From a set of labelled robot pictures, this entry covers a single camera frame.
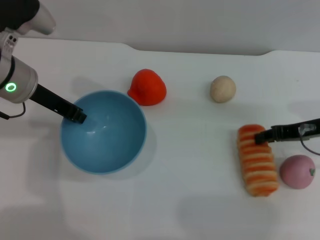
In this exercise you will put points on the blue bowl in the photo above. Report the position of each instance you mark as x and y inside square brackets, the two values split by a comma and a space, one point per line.
[107, 147]

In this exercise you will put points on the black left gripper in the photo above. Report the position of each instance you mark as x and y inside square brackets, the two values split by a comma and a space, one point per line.
[52, 102]

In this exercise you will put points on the beige round bun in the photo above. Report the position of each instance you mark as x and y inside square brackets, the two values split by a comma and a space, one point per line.
[223, 89]

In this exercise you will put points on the orange striped bread loaf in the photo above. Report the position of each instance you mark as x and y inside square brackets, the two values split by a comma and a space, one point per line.
[258, 167]

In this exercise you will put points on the red toy fruit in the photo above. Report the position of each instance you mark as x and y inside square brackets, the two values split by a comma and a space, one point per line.
[148, 87]

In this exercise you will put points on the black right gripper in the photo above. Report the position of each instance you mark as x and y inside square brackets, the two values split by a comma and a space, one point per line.
[287, 132]

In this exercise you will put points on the pink toy peach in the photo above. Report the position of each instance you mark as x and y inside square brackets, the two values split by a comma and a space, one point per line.
[296, 172]

